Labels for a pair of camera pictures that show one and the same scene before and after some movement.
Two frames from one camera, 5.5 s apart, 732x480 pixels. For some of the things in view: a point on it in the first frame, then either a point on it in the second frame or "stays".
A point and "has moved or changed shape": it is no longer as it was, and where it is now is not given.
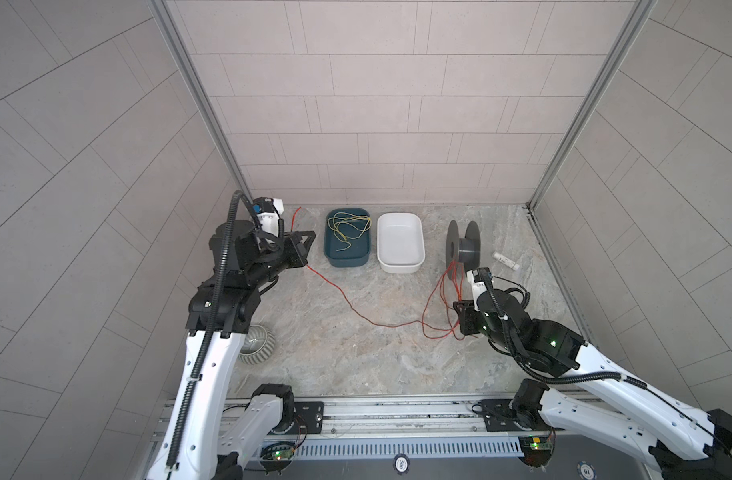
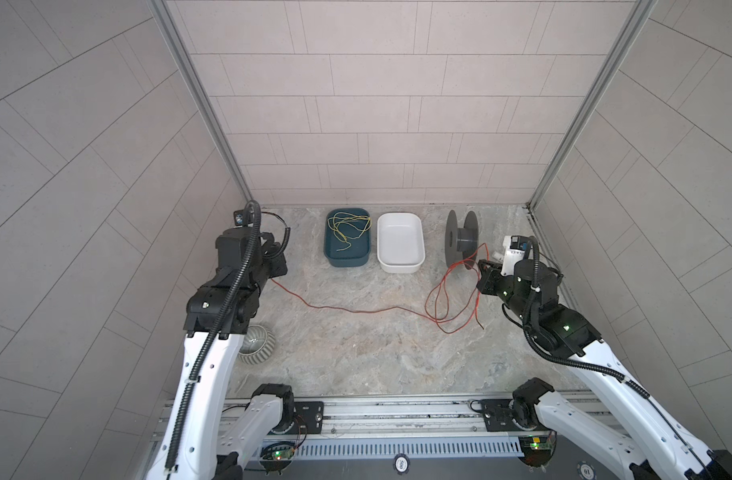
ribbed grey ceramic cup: x=258 y=345 stays
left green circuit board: x=278 y=453 stays
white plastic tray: x=400 y=244 stays
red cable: x=455 y=267 → x=465 y=309
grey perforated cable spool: x=466 y=250 has moved or changed shape
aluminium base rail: x=393 y=428 stays
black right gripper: x=465 y=312 → x=486 y=279
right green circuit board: x=537 y=450 stays
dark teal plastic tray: x=347 y=237 stays
